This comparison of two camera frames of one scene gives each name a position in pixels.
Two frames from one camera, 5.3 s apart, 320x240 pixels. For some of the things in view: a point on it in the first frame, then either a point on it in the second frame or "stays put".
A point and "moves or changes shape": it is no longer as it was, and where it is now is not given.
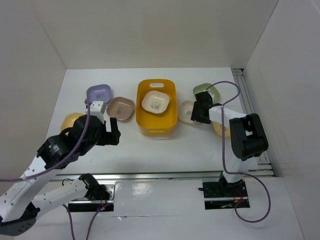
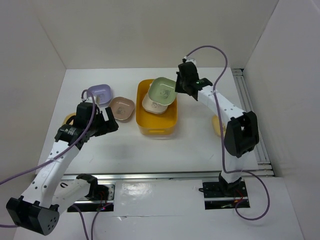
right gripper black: (195, 115) to (178, 88)
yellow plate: (217, 128) stays put
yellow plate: (69, 120) stays put
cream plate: (155, 102) stays put
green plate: (201, 87) moves or changes shape
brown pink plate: (120, 108) stays put
